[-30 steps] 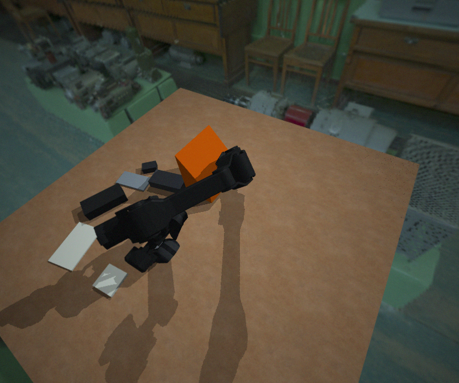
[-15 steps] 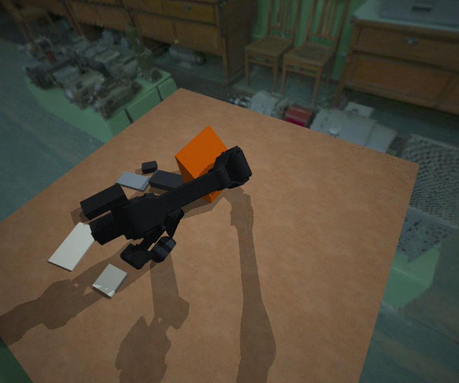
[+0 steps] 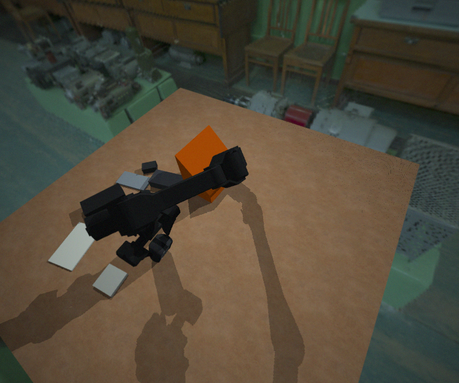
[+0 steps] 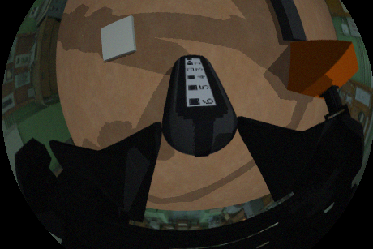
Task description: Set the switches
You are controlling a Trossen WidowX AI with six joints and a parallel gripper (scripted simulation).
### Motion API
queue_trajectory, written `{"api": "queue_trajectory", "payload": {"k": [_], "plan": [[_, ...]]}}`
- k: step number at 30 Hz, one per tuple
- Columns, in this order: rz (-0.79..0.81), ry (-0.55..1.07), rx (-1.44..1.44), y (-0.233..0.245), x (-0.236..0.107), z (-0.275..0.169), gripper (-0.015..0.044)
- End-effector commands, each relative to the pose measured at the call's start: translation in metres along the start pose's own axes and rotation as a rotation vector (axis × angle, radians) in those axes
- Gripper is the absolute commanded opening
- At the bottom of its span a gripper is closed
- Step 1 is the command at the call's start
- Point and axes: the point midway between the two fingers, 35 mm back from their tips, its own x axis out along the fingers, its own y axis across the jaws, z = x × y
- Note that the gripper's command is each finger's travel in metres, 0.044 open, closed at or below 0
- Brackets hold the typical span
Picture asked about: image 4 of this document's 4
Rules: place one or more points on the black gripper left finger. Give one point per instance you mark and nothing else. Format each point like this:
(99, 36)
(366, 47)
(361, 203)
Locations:
(122, 171)

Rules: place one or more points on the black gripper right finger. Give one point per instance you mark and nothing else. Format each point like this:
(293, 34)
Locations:
(281, 154)

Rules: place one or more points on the dark grey controller unit with white label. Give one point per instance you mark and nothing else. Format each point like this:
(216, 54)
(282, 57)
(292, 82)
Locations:
(198, 117)

